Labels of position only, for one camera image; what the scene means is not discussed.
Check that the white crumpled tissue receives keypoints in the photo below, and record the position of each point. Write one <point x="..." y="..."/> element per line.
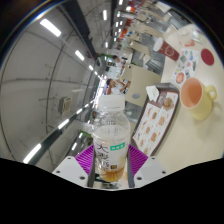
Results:
<point x="184" y="32"/>

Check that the beige chair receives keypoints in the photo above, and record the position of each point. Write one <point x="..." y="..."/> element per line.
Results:
<point x="143" y="78"/>

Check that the flat round red coaster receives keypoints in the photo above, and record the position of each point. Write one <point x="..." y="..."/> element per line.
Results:
<point x="207" y="57"/>

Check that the printed paper tray liner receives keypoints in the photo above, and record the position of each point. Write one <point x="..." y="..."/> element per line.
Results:
<point x="153" y="128"/>

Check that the ceiling air conditioner unit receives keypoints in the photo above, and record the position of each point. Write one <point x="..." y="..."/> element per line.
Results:
<point x="65" y="105"/>

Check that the brown fried food piece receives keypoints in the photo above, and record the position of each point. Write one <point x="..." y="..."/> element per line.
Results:
<point x="168" y="103"/>

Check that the yellow mug pink inside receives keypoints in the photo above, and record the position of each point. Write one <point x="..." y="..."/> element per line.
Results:
<point x="203" y="103"/>

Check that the crumpled white napkin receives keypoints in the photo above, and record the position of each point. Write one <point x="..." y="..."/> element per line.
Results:
<point x="152" y="93"/>

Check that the group of beige chairs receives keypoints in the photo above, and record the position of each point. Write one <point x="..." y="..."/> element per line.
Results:
<point x="140" y="28"/>

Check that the white picture leaflet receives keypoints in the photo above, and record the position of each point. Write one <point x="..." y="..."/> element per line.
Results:
<point x="188" y="66"/>

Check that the ceiling lights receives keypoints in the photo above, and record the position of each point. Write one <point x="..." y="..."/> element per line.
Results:
<point x="50" y="26"/>

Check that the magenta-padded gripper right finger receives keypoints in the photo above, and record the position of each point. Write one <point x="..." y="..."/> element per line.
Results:
<point x="151" y="168"/>

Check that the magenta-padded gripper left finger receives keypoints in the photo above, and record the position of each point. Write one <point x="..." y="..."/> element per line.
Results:
<point x="70" y="168"/>

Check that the person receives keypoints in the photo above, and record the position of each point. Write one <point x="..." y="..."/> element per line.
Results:
<point x="116" y="87"/>
<point x="116" y="61"/>

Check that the small red packet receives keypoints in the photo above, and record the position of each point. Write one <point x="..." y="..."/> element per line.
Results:
<point x="190" y="43"/>

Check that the dark grey food tray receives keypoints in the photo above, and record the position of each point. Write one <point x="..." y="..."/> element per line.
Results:
<point x="178" y="96"/>

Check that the clear tea bottle white cap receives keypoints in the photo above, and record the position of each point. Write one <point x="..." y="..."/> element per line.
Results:
<point x="111" y="136"/>

